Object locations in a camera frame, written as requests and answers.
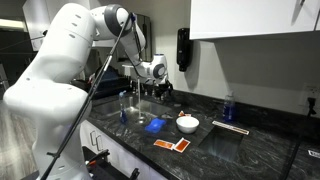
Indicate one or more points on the large white upper cabinet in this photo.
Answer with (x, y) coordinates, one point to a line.
(253, 16)

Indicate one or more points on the white lower cabinet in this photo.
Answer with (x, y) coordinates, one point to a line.
(113, 153)

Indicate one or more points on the black camera on tripod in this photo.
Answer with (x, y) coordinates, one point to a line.
(44, 33)

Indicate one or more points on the white bowl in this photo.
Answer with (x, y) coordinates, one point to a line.
(187, 124)

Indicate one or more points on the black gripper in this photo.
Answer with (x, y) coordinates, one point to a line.
(163, 86)

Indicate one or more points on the blue liquid spray bottle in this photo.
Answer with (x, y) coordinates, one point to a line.
(123, 110)

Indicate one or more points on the black wall soap dispenser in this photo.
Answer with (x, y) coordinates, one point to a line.
(184, 50)

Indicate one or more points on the stainless steel sink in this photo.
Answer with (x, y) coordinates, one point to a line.
(110, 107)

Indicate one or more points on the clear bottle with blue liquid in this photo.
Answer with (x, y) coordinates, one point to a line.
(229, 108)

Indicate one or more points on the black equipment stand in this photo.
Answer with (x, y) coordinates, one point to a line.
(100, 166)

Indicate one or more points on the chrome gooseneck faucet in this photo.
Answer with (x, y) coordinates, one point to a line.
(147, 90)

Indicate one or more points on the black dish rack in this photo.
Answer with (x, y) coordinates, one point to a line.
(111, 81)

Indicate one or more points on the blue sponge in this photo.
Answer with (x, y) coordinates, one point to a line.
(155, 125)

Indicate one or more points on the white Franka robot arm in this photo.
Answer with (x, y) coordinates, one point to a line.
(56, 93)

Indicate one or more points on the white wall power outlet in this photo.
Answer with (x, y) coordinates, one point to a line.
(310, 91)

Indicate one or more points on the orange sauce packet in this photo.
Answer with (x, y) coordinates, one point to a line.
(182, 145)
(164, 144)
(182, 114)

